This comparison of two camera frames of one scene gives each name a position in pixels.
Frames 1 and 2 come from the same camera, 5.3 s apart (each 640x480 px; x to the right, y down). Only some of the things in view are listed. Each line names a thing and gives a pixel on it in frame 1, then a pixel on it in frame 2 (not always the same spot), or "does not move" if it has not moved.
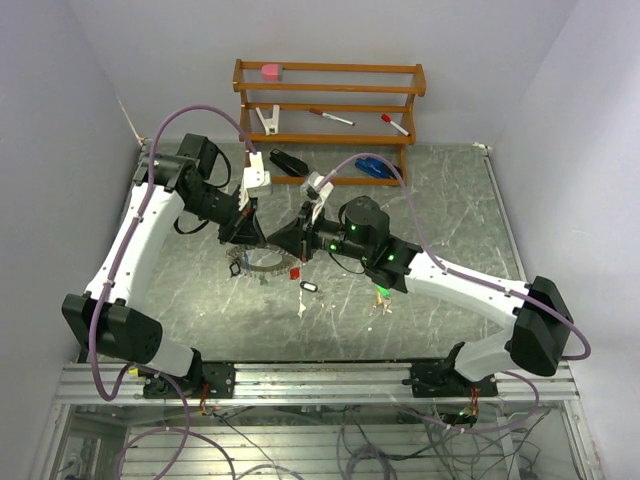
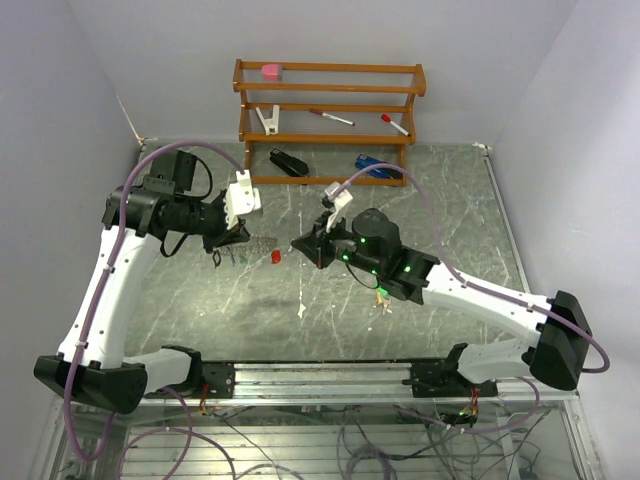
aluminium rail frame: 311,385 does not move
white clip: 271,124 does not move
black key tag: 235,269 → 216,263
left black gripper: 249,230 → 210,241
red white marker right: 386,118 does not move
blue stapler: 378,167 does not move
